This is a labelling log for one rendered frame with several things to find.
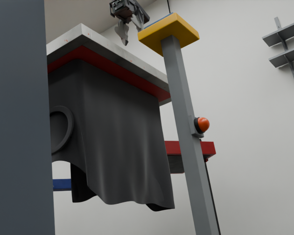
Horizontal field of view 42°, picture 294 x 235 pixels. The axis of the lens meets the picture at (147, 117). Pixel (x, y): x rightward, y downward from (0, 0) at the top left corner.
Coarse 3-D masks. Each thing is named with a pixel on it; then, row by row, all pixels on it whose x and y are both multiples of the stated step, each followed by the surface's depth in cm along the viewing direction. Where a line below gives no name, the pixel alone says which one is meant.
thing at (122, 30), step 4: (120, 24) 136; (124, 24) 137; (116, 28) 134; (120, 28) 136; (124, 28) 137; (128, 28) 138; (116, 32) 134; (120, 32) 135; (124, 32) 136; (120, 36) 135; (124, 36) 136; (124, 40) 135; (124, 44) 135
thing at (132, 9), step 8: (112, 0) 135; (120, 0) 132; (128, 0) 133; (112, 8) 134; (120, 8) 132; (128, 8) 132; (136, 8) 136; (112, 16) 135; (120, 16) 135; (128, 16) 136
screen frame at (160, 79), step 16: (80, 32) 106; (96, 32) 112; (48, 48) 113; (64, 48) 111; (96, 48) 113; (112, 48) 116; (48, 64) 117; (128, 64) 124; (144, 64) 130; (160, 80) 137
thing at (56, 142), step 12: (60, 72) 118; (72, 72) 114; (48, 84) 120; (60, 84) 116; (72, 84) 113; (60, 96) 115; (72, 96) 112; (60, 108) 113; (72, 108) 112; (60, 120) 114; (72, 120) 109; (60, 132) 113; (72, 132) 111; (60, 144) 110; (72, 144) 110; (60, 156) 109; (72, 156) 109; (84, 156) 107; (84, 168) 107
